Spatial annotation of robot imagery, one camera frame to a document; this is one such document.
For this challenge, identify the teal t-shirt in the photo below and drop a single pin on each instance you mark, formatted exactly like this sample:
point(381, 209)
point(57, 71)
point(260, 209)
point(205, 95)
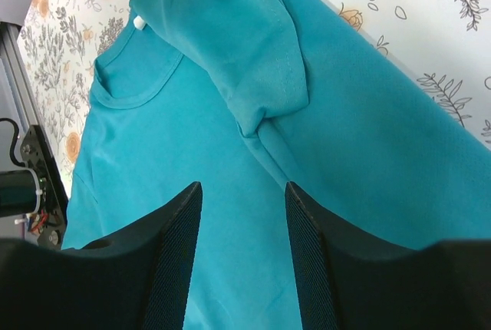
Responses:
point(245, 96)

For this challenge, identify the floral patterned table mat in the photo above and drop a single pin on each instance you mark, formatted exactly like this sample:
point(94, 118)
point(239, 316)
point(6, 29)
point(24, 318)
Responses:
point(443, 45)

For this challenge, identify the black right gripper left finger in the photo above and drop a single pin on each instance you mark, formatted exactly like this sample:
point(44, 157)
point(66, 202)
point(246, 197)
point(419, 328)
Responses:
point(135, 278)

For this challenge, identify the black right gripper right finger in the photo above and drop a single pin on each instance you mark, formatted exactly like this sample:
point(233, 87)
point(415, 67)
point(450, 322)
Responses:
point(347, 278)

